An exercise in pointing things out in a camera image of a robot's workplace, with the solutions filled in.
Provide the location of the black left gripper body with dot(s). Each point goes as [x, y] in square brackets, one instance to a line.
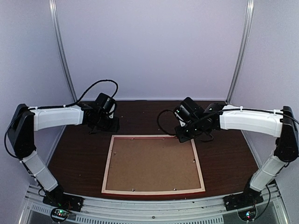
[103, 124]

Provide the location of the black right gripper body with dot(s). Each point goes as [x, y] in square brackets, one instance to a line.
[194, 130]

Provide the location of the red picture frame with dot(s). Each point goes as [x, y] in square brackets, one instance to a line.
[151, 191]

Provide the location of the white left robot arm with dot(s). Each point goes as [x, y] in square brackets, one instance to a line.
[34, 132]

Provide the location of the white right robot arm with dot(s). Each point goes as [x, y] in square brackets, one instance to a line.
[195, 120]

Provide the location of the right controller board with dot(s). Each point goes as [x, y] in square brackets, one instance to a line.
[247, 215]

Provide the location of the controller board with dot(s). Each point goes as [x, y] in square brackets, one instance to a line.
[247, 215]
[59, 215]

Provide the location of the left controller board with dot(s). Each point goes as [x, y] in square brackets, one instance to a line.
[59, 215]

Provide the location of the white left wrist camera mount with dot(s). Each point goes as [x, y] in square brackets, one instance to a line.
[111, 113]

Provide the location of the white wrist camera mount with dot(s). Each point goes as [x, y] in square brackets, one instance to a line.
[179, 116]
[111, 113]

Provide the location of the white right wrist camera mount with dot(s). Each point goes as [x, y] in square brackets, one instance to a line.
[179, 116]

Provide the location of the aluminium front rail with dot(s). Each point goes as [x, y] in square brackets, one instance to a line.
[210, 210]

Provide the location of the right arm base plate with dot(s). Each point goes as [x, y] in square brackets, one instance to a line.
[241, 200]

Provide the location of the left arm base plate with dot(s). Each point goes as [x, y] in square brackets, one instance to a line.
[69, 202]

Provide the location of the left aluminium corner post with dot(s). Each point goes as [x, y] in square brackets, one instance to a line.
[62, 55]

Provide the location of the aluminium corner post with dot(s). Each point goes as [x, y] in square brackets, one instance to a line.
[242, 49]
[62, 55]

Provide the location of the right aluminium corner post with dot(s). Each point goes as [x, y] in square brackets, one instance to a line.
[242, 49]

